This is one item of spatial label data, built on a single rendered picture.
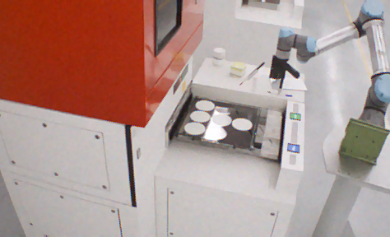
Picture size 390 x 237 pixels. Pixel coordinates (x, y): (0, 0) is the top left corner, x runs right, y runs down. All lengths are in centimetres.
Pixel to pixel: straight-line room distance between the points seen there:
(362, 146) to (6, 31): 163
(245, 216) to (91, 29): 105
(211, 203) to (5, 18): 112
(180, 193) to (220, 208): 19
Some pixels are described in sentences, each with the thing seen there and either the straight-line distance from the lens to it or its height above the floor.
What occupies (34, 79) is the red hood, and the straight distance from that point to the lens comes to 136.
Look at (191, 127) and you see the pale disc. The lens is 180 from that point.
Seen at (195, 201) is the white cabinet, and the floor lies 72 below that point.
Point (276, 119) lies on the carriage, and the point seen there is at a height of 88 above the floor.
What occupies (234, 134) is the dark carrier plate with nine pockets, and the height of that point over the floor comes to 90.
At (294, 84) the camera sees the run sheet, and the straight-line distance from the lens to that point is 216.
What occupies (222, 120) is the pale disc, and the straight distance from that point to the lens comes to 186.
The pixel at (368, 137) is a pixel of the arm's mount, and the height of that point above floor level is 96.
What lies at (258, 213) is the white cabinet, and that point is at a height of 72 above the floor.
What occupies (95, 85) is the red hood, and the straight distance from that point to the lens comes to 123.
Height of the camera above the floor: 196
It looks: 35 degrees down
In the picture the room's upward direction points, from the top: 4 degrees clockwise
